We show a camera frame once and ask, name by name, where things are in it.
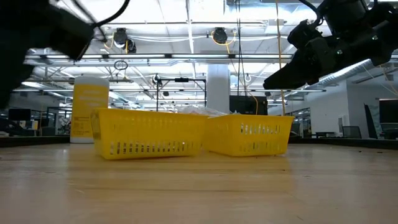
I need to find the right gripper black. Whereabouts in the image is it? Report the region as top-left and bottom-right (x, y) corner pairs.
(263, 37), (341, 90)

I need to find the yellow slotted plastic basket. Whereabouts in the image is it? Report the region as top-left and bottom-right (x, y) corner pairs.
(90, 107), (210, 161)
(202, 113), (295, 157)

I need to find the bag of white cotton balls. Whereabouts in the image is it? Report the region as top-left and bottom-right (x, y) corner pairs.
(177, 105), (206, 116)

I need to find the black screen on stand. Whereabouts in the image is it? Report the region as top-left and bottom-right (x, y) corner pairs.
(229, 95), (269, 117)

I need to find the white building column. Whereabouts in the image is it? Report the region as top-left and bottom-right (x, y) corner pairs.
(206, 63), (231, 113)

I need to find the grey office chair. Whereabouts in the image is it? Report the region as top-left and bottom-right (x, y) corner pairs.
(341, 125), (363, 139)

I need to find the dark leaning panel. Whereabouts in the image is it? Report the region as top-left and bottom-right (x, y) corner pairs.
(364, 104), (384, 140)

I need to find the black desk monitor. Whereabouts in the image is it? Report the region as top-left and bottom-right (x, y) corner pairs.
(378, 98), (398, 124)
(8, 108), (32, 121)

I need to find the long ceiling light bar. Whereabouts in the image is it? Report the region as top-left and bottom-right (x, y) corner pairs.
(24, 53), (398, 60)
(12, 88), (327, 93)

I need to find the yellow wipes canister white lid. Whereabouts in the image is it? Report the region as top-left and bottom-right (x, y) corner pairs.
(70, 76), (110, 144)

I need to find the yellow hanging cable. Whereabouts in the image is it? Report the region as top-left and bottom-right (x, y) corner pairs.
(275, 0), (286, 118)

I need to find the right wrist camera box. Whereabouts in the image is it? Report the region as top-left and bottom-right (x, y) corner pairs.
(287, 19), (324, 47)

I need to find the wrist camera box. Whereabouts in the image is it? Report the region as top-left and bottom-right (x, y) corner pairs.
(287, 19), (324, 47)
(46, 11), (96, 62)

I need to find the silver ceiling air duct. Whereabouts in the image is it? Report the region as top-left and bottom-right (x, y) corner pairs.
(310, 58), (380, 90)

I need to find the black ceiling cable reel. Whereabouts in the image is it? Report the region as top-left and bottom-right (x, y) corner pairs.
(212, 27), (229, 44)
(113, 27), (137, 54)

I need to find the black metal frame stand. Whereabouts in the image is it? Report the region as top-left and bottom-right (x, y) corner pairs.
(155, 77), (208, 111)

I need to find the black hanging cable loop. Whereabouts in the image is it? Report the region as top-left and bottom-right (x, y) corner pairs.
(113, 59), (129, 71)

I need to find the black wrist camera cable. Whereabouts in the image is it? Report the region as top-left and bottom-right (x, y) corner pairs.
(91, 0), (131, 27)

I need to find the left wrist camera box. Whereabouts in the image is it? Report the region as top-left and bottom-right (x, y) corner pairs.
(46, 11), (96, 62)

